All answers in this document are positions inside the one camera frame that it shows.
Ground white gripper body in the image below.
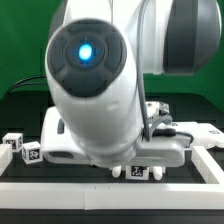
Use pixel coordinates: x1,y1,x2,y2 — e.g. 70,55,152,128
41,107,185,168

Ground white tagged cube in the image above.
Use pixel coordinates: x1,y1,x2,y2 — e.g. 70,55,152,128
2,133,23,153
22,141,43,165

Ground white chair seat with pegs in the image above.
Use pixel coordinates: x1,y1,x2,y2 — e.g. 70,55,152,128
111,166,166,181

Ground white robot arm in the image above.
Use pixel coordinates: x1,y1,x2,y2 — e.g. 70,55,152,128
41,0,222,168

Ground white front border rail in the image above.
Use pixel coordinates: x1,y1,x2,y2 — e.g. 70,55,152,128
0,183,224,210

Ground black cables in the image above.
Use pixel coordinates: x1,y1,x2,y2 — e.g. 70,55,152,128
5,75,48,95

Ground white chair back frame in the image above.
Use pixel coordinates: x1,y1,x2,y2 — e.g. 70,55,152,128
170,122,224,149

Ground white right border rail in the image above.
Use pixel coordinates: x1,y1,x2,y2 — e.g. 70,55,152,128
191,146,224,185

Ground grey corrugated hose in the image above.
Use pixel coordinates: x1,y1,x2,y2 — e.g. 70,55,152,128
135,0,174,141

